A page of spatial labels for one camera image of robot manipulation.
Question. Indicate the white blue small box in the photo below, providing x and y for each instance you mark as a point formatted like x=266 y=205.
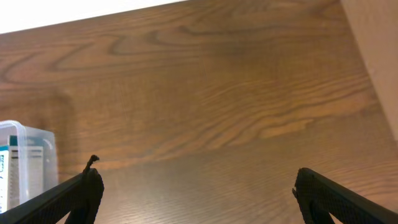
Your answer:
x=10 y=171

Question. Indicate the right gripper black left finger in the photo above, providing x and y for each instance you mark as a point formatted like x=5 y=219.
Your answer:
x=78 y=199

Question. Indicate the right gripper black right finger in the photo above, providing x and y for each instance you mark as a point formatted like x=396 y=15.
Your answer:
x=321 y=200

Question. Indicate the clear plastic container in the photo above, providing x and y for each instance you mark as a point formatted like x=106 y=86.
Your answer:
x=28 y=163

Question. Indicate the brown cardboard box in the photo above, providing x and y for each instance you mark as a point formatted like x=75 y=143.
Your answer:
x=374 y=24

